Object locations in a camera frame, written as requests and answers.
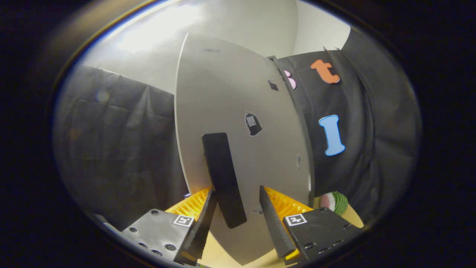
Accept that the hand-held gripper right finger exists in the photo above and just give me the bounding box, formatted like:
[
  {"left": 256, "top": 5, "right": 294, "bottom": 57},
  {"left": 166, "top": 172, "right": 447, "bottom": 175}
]
[{"left": 259, "top": 185, "right": 363, "bottom": 265}]

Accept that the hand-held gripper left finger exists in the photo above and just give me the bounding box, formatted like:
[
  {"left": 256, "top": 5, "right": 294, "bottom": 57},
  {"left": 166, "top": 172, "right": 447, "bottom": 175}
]
[{"left": 121, "top": 187, "right": 218, "bottom": 267}]

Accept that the grey shoe cabinet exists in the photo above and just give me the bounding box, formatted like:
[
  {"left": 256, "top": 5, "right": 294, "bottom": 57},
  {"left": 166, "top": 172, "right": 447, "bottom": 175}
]
[{"left": 268, "top": 56, "right": 316, "bottom": 198}]

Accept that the black door handle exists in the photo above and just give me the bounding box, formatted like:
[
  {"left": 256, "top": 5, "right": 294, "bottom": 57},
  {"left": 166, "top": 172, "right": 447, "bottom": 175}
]
[{"left": 202, "top": 133, "right": 248, "bottom": 229}]

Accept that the white shoe cabinet door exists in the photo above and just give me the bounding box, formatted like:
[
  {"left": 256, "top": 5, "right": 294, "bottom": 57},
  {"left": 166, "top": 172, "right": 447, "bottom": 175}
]
[{"left": 175, "top": 33, "right": 313, "bottom": 265}]

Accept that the watermelon slice toy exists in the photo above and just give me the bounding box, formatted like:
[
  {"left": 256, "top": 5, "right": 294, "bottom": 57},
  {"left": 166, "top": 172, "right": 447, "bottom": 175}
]
[{"left": 320, "top": 192, "right": 348, "bottom": 216}]

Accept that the black backdrop cloth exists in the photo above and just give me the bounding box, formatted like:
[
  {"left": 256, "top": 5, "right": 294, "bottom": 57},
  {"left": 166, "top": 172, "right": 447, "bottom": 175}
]
[{"left": 52, "top": 28, "right": 422, "bottom": 231}]

